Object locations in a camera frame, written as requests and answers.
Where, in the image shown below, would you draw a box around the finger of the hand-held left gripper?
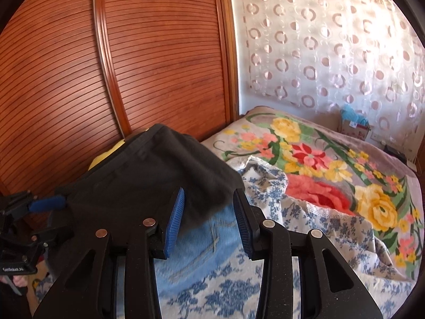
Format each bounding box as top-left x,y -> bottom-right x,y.
7,191 -> 67,221
20,223 -> 75,250

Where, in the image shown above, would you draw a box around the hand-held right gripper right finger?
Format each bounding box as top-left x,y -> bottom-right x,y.
232,189 -> 394,319

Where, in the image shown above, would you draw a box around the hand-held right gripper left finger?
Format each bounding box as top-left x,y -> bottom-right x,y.
31,187 -> 185,319

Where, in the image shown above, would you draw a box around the black pants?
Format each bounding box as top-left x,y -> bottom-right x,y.
43,124 -> 246,278

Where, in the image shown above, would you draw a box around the folded blue jeans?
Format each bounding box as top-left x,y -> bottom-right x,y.
154,203 -> 253,293

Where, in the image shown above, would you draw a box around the yellow plush toy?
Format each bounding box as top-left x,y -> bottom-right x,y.
90,138 -> 128,170

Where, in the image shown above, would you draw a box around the blue floral bed sheet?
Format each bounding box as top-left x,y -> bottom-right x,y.
33,156 -> 415,319

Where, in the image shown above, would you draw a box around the colourful flower blanket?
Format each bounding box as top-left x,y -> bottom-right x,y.
199,106 -> 422,281

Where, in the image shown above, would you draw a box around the small printed cardboard box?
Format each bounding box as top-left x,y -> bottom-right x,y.
339,111 -> 372,142

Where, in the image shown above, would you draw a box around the blue plastic bag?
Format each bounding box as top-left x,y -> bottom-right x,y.
340,104 -> 367,123

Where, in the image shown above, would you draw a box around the brown slatted wooden wardrobe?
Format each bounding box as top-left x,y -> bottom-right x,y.
0,0 -> 240,203

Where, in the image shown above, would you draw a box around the sheer circle-patterned curtain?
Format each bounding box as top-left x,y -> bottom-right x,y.
229,0 -> 425,170

